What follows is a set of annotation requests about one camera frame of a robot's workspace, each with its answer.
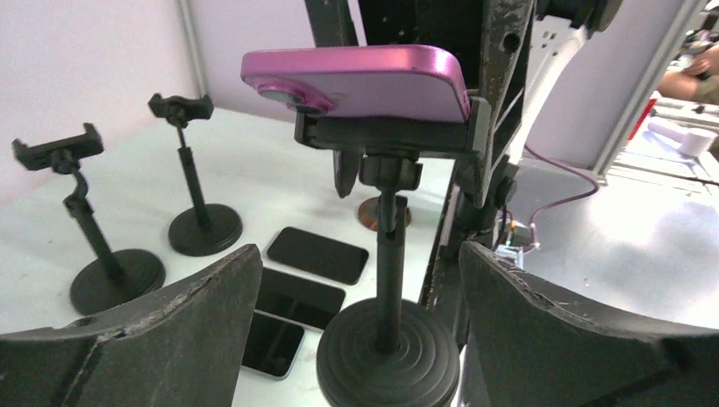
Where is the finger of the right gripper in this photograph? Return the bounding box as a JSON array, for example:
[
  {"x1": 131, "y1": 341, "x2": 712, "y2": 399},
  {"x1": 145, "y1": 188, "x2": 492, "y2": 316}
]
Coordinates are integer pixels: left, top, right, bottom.
[{"x1": 461, "y1": 1, "x2": 536, "y2": 209}]

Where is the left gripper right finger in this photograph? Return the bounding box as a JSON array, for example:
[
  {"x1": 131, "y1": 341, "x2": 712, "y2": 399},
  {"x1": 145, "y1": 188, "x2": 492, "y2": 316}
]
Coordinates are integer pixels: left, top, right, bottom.
[{"x1": 459, "y1": 242, "x2": 718, "y2": 406}]

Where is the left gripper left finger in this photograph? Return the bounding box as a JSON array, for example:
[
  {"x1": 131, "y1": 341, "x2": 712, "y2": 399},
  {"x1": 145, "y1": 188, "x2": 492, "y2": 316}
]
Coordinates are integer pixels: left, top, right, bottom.
[{"x1": 1, "y1": 244, "x2": 263, "y2": 406}]

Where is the teal blue phone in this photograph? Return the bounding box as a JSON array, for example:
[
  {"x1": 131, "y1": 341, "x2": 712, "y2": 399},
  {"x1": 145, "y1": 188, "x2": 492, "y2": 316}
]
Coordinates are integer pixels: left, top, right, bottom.
[{"x1": 242, "y1": 312, "x2": 305, "y2": 381}]

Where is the black phone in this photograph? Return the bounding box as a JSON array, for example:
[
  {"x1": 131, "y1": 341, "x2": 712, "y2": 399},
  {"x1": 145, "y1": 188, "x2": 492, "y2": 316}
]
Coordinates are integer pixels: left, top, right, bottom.
[
  {"x1": 255, "y1": 268, "x2": 346, "y2": 330},
  {"x1": 267, "y1": 226, "x2": 369, "y2": 285}
]

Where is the purple phone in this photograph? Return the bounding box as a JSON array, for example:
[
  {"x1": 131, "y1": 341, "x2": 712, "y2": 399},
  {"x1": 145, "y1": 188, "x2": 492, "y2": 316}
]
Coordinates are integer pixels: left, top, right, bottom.
[{"x1": 240, "y1": 44, "x2": 471, "y2": 123}]

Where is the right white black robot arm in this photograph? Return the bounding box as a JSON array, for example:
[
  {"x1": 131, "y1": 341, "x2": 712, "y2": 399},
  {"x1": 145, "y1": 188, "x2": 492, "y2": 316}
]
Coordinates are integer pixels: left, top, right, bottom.
[{"x1": 455, "y1": 1, "x2": 621, "y2": 209}]

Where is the brown base phone stand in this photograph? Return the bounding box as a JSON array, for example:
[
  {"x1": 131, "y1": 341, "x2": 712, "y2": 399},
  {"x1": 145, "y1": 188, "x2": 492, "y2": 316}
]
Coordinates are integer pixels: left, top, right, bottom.
[{"x1": 357, "y1": 195, "x2": 412, "y2": 231}]

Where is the right small circuit board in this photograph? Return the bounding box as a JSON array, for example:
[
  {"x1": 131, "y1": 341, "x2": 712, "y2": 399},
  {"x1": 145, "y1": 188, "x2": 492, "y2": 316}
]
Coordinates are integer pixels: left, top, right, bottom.
[{"x1": 496, "y1": 220, "x2": 540, "y2": 255}]

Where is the black front mounting rail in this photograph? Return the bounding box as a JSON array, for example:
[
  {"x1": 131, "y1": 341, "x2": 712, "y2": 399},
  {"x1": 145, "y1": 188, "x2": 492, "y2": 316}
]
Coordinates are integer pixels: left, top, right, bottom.
[{"x1": 419, "y1": 181, "x2": 468, "y2": 350}]

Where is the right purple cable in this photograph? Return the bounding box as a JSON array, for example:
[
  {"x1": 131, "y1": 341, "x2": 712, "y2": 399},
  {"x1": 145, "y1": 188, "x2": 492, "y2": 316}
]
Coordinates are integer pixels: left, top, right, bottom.
[{"x1": 522, "y1": 142, "x2": 602, "y2": 248}]

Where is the bystander forearm outside enclosure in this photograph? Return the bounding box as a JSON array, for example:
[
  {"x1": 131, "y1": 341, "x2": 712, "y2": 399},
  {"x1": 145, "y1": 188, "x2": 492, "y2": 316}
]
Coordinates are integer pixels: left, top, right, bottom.
[{"x1": 657, "y1": 44, "x2": 718, "y2": 105}]

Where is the white cup outside enclosure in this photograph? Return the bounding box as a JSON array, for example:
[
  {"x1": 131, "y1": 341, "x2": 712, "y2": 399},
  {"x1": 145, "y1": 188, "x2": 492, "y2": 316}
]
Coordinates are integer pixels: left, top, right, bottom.
[{"x1": 677, "y1": 128, "x2": 718, "y2": 158}]

